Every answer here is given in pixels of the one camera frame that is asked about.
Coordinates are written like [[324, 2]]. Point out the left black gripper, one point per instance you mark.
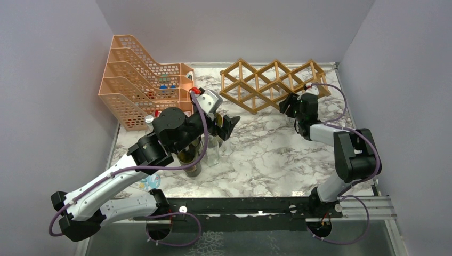
[[228, 125]]

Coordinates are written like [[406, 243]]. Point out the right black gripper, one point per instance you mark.
[[284, 104]]

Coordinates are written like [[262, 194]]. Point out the clear square glass bottle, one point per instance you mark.
[[212, 154]]

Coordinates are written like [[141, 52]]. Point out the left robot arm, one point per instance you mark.
[[82, 212]]

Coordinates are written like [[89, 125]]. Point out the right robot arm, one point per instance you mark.
[[355, 156]]

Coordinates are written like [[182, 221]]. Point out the green wine bottle back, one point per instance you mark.
[[219, 121]]

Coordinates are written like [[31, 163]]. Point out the green wine bottle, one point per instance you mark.
[[186, 158], [219, 121]]

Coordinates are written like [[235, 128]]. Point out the wooden wine rack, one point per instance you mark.
[[254, 89]]

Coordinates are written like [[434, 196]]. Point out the green wine bottle front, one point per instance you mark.
[[186, 158]]

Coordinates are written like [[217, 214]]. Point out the small clear bottle silver cap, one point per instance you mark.
[[148, 120]]

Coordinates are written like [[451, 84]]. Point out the plastic water bottle blue label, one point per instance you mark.
[[149, 183]]

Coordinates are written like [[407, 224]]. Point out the orange plastic file organizer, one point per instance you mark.
[[134, 85]]

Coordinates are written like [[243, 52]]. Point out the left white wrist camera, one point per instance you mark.
[[208, 100]]

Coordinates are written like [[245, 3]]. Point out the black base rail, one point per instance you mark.
[[239, 214]]

